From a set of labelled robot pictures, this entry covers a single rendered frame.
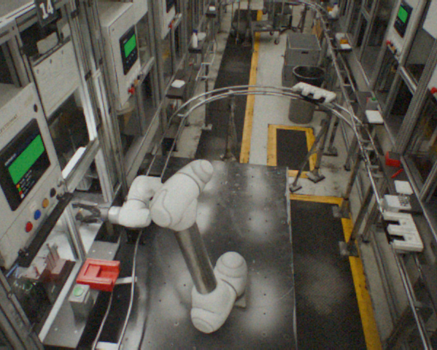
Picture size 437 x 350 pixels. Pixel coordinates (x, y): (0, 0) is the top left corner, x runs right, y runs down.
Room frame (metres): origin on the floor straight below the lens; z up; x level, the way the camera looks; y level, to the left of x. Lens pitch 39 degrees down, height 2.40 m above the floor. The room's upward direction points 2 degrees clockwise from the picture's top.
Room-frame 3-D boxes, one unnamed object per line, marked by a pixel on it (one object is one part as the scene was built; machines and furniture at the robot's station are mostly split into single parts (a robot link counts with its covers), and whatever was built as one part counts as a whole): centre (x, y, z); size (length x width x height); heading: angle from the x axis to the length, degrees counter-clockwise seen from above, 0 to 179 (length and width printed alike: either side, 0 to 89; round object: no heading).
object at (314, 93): (3.12, -0.83, 0.84); 0.37 x 0.14 x 0.10; 53
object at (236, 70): (5.97, -0.28, 0.01); 5.85 x 0.59 x 0.01; 175
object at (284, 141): (3.45, -0.81, 0.01); 1.00 x 0.55 x 0.01; 175
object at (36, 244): (0.94, 0.63, 1.37); 0.36 x 0.04 x 0.04; 175
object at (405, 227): (1.51, -1.04, 0.84); 0.37 x 0.14 x 0.10; 175
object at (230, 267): (1.13, -0.08, 0.85); 0.18 x 0.16 x 0.22; 155
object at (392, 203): (1.62, -1.05, 0.92); 0.13 x 0.10 x 0.09; 85
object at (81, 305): (0.88, 0.57, 0.97); 0.08 x 0.08 x 0.12; 85
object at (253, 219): (1.54, 0.07, 0.66); 1.50 x 1.06 x 0.04; 175
